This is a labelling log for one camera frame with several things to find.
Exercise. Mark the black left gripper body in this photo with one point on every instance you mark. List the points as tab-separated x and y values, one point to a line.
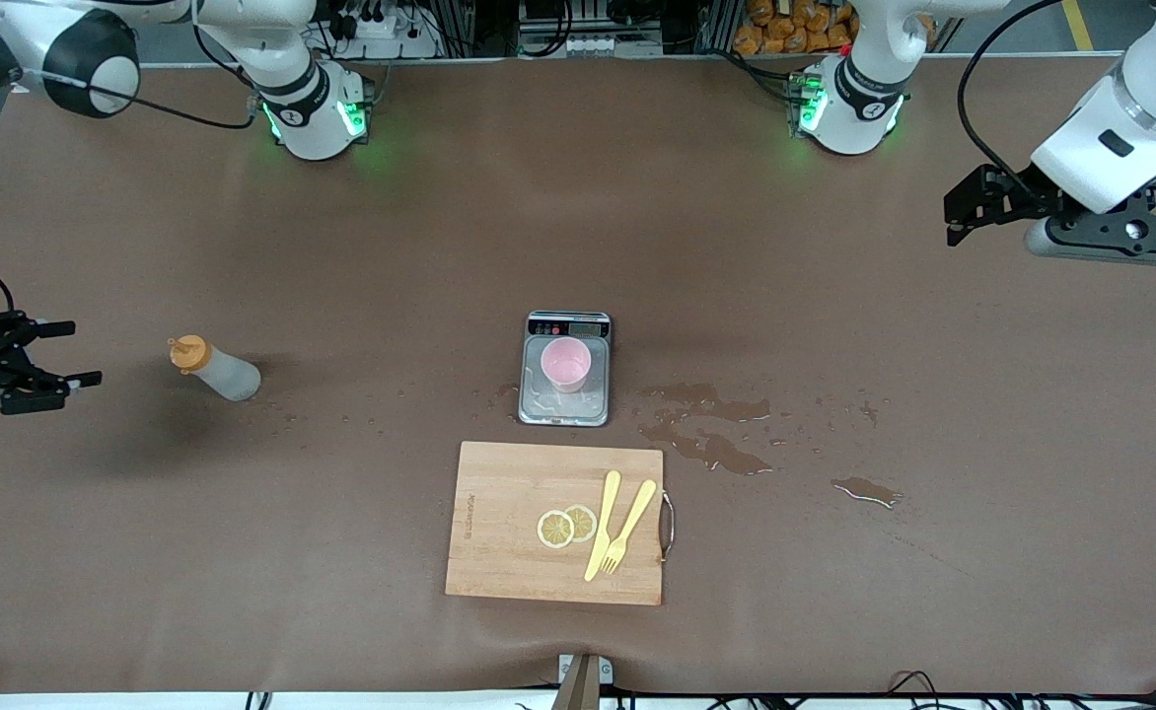
1020	200

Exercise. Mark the translucent orange-capped sauce bottle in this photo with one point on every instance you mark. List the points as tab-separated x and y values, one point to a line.
228	375

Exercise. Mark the pink plastic cup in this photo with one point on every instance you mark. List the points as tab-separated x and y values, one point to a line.
566	370

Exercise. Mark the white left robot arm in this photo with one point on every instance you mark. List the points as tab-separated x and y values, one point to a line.
859	118

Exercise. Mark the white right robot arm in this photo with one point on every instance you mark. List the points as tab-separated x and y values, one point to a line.
312	138

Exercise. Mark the orange snack bag pile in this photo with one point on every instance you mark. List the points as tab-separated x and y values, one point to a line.
795	25

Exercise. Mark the small brown liquid puddle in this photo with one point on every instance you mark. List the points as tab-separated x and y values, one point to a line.
869	490

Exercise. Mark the large brown liquid puddle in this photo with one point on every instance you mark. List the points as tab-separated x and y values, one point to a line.
711	452
706	399

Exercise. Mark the yellow plastic fork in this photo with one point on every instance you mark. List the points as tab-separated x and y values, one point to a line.
634	515

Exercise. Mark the silver digital kitchen scale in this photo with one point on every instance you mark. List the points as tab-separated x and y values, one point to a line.
563	409

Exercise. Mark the yellow plastic knife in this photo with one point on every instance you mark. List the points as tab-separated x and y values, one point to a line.
604	523

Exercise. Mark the white power strip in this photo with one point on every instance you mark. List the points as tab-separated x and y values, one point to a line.
381	25

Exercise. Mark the lemon slice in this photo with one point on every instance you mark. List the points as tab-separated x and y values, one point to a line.
586	523
553	531

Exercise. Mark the aluminium frame equipment rack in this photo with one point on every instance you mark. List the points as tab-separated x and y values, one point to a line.
588	20

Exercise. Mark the metal table edge bracket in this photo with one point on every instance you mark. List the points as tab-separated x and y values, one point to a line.
583	680

